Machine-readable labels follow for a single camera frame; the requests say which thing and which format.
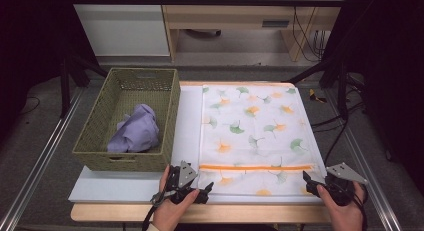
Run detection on aluminium rail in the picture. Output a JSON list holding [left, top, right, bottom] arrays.
[[0, 87, 84, 231], [324, 89, 403, 231]]

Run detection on black curtain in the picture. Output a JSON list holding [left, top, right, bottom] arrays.
[[0, 0, 101, 142], [319, 0, 424, 185]]

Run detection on thin black cable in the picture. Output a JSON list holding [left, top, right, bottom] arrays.
[[18, 95, 42, 116]]

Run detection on hanging black cables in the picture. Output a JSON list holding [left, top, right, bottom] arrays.
[[291, 5, 326, 63]]

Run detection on leaf-print mesh laundry bag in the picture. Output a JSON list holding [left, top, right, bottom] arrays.
[[197, 85, 326, 197]]

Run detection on light wooden table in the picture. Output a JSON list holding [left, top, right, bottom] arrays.
[[70, 80, 331, 224]]

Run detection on white board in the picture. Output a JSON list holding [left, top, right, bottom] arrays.
[[68, 85, 329, 205]]

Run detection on purple cloth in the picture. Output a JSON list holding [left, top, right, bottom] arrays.
[[106, 103, 161, 154]]

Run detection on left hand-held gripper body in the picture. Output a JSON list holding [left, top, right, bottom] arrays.
[[165, 160, 201, 205]]

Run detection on hand-held gripper cable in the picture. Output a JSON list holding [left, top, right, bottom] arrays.
[[141, 190, 172, 231], [349, 183, 369, 231]]

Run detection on person's right hand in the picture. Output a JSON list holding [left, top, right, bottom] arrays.
[[317, 184, 365, 231]]

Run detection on right hand-held gripper cable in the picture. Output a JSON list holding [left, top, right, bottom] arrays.
[[349, 183, 369, 231]]

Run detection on green woven basket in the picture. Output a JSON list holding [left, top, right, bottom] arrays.
[[72, 67, 182, 173]]

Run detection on yellow and black tool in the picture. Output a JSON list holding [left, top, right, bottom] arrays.
[[308, 88, 328, 104]]

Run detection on black horizontal bar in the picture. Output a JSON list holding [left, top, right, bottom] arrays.
[[66, 0, 348, 8]]

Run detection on black metal stand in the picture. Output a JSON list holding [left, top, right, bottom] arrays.
[[59, 54, 109, 119], [286, 55, 351, 121]]

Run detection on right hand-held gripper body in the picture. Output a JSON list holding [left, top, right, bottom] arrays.
[[320, 162, 369, 207]]

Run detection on white cabinet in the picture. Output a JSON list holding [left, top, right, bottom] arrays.
[[67, 0, 171, 58]]

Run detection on wooden desk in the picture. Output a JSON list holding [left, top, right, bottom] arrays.
[[159, 0, 348, 63]]

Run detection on black floor cables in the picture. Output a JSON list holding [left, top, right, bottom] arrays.
[[311, 102, 366, 165]]

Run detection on person's left hand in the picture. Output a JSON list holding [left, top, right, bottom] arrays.
[[151, 164, 200, 231]]

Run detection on left hand-held gripper cable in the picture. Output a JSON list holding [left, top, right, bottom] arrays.
[[141, 190, 172, 231]]

